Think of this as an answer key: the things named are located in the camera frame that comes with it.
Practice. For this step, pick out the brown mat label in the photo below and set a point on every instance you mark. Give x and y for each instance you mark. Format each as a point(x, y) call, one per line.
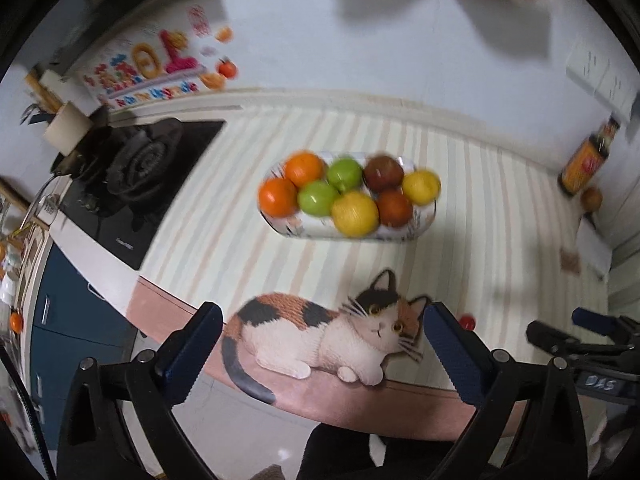
point(570, 261)

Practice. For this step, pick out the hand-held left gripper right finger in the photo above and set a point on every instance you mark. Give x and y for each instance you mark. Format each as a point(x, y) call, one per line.
point(452, 355)

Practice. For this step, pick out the person's right forearm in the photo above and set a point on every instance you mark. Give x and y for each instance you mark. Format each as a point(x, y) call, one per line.
point(617, 440)

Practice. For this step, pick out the colourful wall sticker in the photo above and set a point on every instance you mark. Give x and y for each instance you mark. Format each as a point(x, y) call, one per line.
point(150, 65)

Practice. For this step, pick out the small orange by sink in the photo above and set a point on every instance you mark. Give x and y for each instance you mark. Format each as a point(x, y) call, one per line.
point(16, 321)

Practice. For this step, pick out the red cherry tomato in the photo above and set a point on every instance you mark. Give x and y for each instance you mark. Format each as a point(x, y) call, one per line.
point(467, 322)

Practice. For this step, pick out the striped cat-print table mat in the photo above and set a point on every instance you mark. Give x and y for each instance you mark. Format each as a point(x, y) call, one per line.
point(225, 220)

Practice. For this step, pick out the blue kitchen cabinet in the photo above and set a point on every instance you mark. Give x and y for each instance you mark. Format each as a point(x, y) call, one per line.
point(70, 330)

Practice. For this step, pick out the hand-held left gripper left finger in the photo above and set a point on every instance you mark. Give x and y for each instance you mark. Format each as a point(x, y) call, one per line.
point(192, 355)

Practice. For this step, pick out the yellow citrus fruit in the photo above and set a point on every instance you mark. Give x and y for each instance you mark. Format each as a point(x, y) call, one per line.
point(355, 213)
point(421, 186)

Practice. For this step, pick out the black gas stove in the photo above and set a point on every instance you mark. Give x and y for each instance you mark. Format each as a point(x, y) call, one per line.
point(145, 175)

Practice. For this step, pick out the beige utensil holder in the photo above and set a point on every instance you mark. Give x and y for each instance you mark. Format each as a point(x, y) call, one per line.
point(67, 127)

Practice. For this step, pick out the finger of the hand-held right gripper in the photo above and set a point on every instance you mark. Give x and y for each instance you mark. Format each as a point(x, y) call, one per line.
point(595, 320)
point(547, 335)

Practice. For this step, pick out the oval floral ceramic plate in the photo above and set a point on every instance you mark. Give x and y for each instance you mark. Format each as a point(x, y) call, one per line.
point(350, 232)

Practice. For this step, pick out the red-brown apple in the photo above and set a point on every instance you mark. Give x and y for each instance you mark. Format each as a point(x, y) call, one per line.
point(394, 208)

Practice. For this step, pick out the black range hood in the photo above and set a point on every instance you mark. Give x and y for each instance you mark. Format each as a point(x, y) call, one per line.
point(75, 5)

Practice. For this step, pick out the dark red apple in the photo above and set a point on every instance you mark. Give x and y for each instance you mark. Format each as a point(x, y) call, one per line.
point(382, 172)

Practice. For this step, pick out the brown kiwi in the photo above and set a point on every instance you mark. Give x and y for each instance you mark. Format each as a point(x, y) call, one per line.
point(591, 199)

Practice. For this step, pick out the white paper sheet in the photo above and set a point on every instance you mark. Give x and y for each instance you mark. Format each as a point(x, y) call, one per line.
point(594, 250)

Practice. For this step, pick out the soy sauce bottle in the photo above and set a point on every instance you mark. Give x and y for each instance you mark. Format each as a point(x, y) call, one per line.
point(585, 162)

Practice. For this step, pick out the green apple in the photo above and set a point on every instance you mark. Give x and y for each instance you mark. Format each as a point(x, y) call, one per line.
point(345, 174)
point(318, 198)

